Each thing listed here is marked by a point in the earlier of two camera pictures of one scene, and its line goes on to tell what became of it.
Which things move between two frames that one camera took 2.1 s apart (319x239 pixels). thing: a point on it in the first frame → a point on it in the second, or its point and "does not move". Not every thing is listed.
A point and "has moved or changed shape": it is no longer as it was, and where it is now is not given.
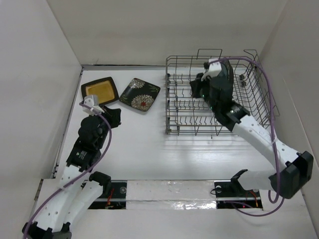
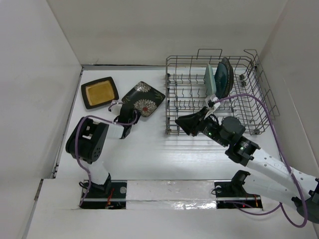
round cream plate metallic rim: x=231 y=76 does not move
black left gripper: x=115 y=113 → x=139 y=114
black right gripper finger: x=195 y=85 → x=192 y=119
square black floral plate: x=140 y=94 has moved or changed shape
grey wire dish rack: x=186 y=115 does not move
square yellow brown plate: x=104 y=88 does not move
